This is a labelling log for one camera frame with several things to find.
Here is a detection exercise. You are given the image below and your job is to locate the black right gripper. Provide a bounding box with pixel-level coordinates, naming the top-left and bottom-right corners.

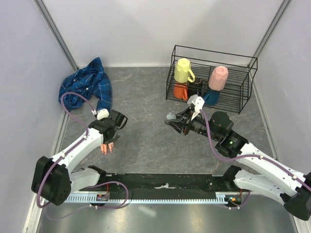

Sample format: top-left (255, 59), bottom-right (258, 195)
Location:
top-left (165, 106), bottom-right (220, 141)

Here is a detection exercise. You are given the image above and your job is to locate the clear nail polish bottle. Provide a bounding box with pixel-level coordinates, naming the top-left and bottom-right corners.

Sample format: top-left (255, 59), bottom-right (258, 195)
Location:
top-left (166, 112), bottom-right (176, 120)

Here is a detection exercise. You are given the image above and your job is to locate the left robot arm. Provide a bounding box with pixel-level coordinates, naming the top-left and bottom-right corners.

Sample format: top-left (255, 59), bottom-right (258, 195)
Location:
top-left (31, 109), bottom-right (128, 206)

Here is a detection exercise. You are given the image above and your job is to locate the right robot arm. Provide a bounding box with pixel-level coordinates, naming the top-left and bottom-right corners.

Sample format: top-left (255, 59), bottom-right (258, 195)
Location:
top-left (165, 107), bottom-right (311, 221)

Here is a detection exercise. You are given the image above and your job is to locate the orange mug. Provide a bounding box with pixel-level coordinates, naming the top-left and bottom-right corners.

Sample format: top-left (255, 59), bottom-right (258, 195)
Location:
top-left (173, 83), bottom-right (188, 100)

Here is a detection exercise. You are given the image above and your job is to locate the mannequin hand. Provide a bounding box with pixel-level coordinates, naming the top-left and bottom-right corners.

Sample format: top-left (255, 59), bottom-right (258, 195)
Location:
top-left (101, 142), bottom-right (114, 155)

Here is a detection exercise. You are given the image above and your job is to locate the black mug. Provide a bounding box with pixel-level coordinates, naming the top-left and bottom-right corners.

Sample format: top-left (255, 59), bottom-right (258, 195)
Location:
top-left (188, 78), bottom-right (203, 97)

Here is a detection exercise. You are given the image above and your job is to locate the blue mug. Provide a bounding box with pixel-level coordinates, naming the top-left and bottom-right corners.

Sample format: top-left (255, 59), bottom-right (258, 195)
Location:
top-left (203, 89), bottom-right (220, 106)

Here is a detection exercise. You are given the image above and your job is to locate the yellow faceted mug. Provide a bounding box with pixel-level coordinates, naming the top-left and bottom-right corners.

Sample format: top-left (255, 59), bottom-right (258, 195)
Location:
top-left (174, 58), bottom-right (195, 83)

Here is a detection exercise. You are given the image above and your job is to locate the blue plaid shirt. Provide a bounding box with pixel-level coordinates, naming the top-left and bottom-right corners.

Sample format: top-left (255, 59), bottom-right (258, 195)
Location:
top-left (58, 57), bottom-right (113, 112)

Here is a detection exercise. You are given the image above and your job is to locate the pink faceted mug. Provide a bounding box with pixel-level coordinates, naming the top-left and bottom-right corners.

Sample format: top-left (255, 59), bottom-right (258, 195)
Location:
top-left (208, 66), bottom-right (228, 91)

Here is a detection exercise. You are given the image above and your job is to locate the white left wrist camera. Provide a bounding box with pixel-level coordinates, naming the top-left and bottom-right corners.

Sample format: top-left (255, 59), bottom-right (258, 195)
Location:
top-left (96, 109), bottom-right (109, 120)

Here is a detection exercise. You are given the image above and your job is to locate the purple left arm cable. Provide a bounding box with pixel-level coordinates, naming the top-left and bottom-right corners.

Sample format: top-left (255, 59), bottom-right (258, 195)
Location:
top-left (36, 92), bottom-right (97, 208)

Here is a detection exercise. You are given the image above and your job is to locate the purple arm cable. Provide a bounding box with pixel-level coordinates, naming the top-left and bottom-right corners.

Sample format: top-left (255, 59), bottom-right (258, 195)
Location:
top-left (200, 109), bottom-right (311, 195)
top-left (36, 92), bottom-right (97, 208)

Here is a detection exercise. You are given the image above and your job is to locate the black wire rack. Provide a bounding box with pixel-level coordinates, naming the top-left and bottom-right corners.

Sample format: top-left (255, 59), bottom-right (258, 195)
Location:
top-left (165, 45), bottom-right (258, 114)

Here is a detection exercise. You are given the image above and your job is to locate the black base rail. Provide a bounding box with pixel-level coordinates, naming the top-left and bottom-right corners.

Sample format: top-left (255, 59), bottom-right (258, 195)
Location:
top-left (78, 172), bottom-right (251, 200)

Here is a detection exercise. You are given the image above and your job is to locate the light blue cable duct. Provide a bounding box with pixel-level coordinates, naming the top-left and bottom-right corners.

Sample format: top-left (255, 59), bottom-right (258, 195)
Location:
top-left (65, 192), bottom-right (228, 204)

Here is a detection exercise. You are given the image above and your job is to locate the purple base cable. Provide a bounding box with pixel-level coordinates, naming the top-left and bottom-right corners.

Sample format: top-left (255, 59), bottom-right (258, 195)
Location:
top-left (45, 182), bottom-right (129, 221)

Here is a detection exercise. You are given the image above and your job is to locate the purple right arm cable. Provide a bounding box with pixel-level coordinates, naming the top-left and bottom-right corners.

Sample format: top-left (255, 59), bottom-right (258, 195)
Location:
top-left (200, 109), bottom-right (311, 195)

